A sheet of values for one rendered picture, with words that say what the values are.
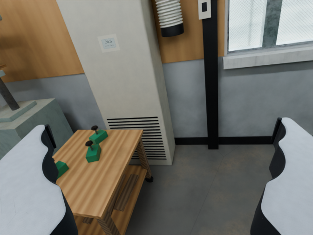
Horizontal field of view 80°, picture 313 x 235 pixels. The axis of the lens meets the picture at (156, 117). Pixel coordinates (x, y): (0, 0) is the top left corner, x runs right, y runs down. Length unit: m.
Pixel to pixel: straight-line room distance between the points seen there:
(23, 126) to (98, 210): 0.99
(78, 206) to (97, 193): 0.10
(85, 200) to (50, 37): 1.36
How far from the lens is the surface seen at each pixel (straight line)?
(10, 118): 1.84
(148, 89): 1.35
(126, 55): 1.31
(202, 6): 1.38
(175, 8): 1.32
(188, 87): 1.63
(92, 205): 1.04
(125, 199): 1.41
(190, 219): 1.48
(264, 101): 1.77
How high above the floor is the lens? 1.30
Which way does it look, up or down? 31 degrees down
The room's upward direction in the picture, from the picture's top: 12 degrees counter-clockwise
